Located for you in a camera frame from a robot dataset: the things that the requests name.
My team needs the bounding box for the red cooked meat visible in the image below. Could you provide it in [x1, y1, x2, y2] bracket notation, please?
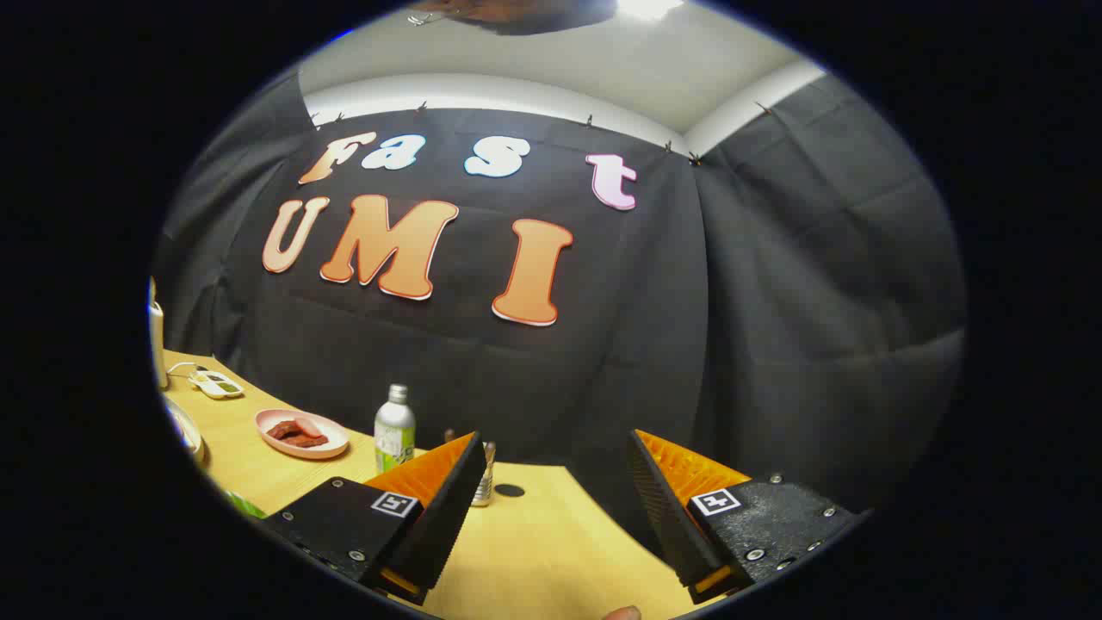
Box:
[267, 419, 329, 448]

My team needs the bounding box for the metal wire basket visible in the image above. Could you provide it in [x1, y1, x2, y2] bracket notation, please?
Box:
[472, 442, 496, 507]

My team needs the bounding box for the pink plate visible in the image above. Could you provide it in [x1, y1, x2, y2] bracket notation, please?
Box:
[255, 409, 350, 460]

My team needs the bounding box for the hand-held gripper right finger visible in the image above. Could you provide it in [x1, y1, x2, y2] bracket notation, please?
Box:
[626, 429, 866, 605]

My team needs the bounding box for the grey round plate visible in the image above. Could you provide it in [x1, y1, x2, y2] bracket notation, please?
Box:
[164, 396, 206, 466]

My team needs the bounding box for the green label drink bottle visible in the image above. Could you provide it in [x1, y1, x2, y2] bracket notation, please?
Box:
[375, 384, 417, 474]

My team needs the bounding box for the white toaster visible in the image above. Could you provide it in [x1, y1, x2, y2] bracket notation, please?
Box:
[149, 277, 170, 390]

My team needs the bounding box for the white divided bean tray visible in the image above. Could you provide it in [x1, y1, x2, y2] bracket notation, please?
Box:
[188, 370, 245, 400]

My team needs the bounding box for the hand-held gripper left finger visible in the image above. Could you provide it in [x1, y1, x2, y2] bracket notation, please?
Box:
[261, 431, 488, 606]

